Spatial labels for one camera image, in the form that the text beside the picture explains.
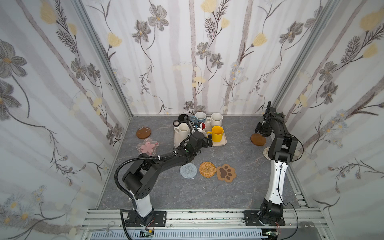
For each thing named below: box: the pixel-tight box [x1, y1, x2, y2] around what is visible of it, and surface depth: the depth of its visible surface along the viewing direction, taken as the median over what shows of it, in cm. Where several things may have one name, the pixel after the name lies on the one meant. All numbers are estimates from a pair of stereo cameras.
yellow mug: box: [206, 125, 224, 143], surface depth 103 cm
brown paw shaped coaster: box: [216, 164, 237, 183], surface depth 92 cm
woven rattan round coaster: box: [199, 161, 217, 178], surface depth 92 cm
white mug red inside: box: [200, 122, 207, 131], surface depth 82 cm
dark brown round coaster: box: [136, 126, 152, 139], surface depth 112 cm
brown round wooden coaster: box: [250, 133, 267, 146], surface depth 109 cm
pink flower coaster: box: [136, 138, 160, 156], surface depth 103 cm
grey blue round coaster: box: [179, 162, 198, 179], surface depth 92 cm
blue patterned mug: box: [190, 111, 207, 123], surface depth 110 cm
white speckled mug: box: [206, 112, 223, 127], surface depth 110 cm
